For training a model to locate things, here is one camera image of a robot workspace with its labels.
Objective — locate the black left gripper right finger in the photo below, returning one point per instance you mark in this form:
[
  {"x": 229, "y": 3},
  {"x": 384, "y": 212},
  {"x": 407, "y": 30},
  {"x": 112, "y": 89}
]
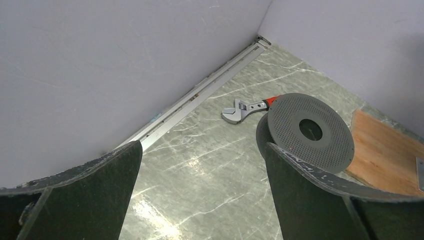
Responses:
[{"x": 313, "y": 204}]

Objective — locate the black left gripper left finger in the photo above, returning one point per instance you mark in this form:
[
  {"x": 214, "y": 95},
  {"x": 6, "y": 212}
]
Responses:
[{"x": 86, "y": 202}]

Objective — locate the black perforated filament spool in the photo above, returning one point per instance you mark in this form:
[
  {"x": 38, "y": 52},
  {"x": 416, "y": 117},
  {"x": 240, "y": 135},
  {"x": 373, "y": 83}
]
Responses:
[{"x": 309, "y": 129}]

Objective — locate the wooden base board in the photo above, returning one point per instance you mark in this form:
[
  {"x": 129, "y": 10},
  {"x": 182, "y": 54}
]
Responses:
[{"x": 384, "y": 157}]

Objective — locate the grey metal stand bracket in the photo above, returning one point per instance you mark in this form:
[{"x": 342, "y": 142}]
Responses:
[{"x": 420, "y": 173}]

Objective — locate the red handled adjustable wrench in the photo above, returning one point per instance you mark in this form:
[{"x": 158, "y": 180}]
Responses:
[{"x": 240, "y": 110}]

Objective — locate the aluminium edge rail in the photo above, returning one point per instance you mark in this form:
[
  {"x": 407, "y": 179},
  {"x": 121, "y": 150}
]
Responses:
[{"x": 166, "y": 120}]

